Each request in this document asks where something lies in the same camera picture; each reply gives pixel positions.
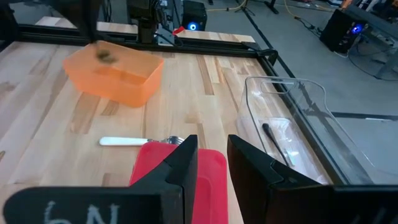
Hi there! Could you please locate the silver mounting bracket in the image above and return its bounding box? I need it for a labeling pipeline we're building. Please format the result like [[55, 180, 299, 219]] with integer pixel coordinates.
[[157, 23, 175, 47]]

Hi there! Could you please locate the black computer with blue light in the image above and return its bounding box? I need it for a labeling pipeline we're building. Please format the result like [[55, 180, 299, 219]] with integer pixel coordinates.
[[182, 0, 208, 32]]

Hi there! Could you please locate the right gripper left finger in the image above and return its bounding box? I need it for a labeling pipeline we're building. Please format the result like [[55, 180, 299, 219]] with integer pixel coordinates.
[[130, 134, 199, 224]]

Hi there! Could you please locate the white-handled silver fork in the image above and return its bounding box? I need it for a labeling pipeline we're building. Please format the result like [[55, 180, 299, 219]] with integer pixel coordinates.
[[98, 135, 186, 147]]

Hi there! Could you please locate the black clamp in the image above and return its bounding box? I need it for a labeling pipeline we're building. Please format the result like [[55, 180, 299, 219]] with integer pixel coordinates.
[[242, 42, 279, 66]]

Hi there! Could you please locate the orange translucent plastic bin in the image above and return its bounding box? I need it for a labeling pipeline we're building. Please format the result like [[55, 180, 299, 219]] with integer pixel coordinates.
[[62, 40, 165, 109]]

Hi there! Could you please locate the black fork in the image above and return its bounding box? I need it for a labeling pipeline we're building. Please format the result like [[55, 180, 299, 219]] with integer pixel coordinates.
[[261, 123, 292, 167]]

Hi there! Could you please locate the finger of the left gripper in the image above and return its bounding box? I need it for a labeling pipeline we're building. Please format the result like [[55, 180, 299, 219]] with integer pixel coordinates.
[[90, 0, 103, 43], [77, 0, 93, 43]]

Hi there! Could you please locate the red plastic bin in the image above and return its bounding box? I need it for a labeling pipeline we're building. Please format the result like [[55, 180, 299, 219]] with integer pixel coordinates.
[[129, 141, 229, 224]]

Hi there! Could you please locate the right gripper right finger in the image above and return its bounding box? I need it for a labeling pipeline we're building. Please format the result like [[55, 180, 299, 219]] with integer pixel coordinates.
[[228, 134, 332, 224]]

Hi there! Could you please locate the black metal table frame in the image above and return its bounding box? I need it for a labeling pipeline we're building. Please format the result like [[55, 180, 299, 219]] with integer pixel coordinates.
[[0, 23, 346, 187]]

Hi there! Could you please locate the grey-legged work desk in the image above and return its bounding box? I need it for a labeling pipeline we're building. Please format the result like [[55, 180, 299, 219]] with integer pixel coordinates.
[[341, 4, 398, 80]]

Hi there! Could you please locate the yellow cable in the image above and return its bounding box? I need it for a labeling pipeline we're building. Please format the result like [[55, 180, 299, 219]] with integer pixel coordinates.
[[284, 0, 312, 22], [206, 0, 249, 12]]

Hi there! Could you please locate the black stand leg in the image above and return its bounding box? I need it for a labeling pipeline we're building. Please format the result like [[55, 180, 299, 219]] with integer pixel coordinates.
[[262, 0, 280, 15]]

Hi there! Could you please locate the black computer tower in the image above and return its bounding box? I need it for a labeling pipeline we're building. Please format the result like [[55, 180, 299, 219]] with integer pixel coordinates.
[[319, 8, 368, 54]]

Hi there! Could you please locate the clear plastic bin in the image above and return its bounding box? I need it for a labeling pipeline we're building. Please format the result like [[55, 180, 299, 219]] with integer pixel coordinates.
[[235, 75, 376, 187]]

